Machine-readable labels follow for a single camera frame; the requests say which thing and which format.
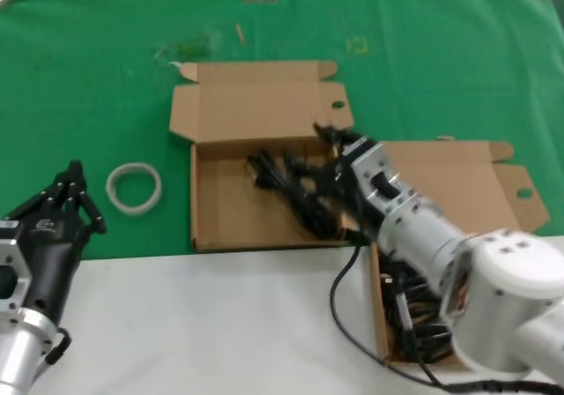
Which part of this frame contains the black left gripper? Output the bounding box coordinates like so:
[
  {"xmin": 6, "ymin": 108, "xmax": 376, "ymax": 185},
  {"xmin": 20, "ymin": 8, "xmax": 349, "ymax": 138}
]
[{"xmin": 2, "ymin": 160, "xmax": 107, "ymax": 321}]

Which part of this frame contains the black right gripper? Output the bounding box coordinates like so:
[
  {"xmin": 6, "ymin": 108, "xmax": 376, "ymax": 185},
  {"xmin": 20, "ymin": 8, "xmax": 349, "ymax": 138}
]
[{"xmin": 308, "ymin": 123, "xmax": 384, "ymax": 246}]

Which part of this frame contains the black power cord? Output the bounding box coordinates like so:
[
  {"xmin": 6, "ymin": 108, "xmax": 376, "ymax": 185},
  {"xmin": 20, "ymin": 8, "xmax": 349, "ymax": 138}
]
[
  {"xmin": 246, "ymin": 147, "xmax": 353, "ymax": 242},
  {"xmin": 379, "ymin": 253, "xmax": 418, "ymax": 361},
  {"xmin": 409, "ymin": 279, "xmax": 457, "ymax": 365}
]

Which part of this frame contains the open cardboard box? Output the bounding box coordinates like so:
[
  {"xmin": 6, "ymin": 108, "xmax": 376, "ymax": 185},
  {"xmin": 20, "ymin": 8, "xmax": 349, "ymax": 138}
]
[
  {"xmin": 169, "ymin": 59, "xmax": 356, "ymax": 254},
  {"xmin": 369, "ymin": 138, "xmax": 551, "ymax": 372}
]

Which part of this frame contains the white tape roll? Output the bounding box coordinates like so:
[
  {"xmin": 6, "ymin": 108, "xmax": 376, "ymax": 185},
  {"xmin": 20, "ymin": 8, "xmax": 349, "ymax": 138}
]
[{"xmin": 105, "ymin": 161, "xmax": 163, "ymax": 218}]

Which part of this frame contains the green tablecloth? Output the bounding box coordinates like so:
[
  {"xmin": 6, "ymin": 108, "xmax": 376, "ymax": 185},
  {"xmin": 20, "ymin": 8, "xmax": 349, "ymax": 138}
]
[{"xmin": 0, "ymin": 0, "xmax": 564, "ymax": 262}]

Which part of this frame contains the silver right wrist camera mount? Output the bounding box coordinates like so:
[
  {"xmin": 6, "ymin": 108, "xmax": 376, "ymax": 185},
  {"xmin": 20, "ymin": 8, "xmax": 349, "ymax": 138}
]
[{"xmin": 350, "ymin": 141, "xmax": 427, "ymax": 220}]

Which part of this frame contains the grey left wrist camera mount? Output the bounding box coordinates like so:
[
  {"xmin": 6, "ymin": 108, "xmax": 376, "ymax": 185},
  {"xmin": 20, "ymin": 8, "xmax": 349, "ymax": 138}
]
[{"xmin": 0, "ymin": 220, "xmax": 33, "ymax": 313}]

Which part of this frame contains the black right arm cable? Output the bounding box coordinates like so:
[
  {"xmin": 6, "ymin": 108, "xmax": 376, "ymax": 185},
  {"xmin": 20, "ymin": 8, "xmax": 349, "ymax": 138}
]
[{"xmin": 330, "ymin": 244, "xmax": 564, "ymax": 395}]

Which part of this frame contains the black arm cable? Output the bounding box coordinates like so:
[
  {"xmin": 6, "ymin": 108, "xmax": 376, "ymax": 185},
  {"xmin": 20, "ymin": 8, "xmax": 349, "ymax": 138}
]
[
  {"xmin": 330, "ymin": 244, "xmax": 564, "ymax": 395},
  {"xmin": 43, "ymin": 325, "xmax": 72, "ymax": 366}
]

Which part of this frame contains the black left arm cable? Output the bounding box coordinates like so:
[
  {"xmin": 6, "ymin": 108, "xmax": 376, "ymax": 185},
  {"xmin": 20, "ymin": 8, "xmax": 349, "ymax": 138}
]
[{"xmin": 43, "ymin": 325, "xmax": 72, "ymax": 366}]

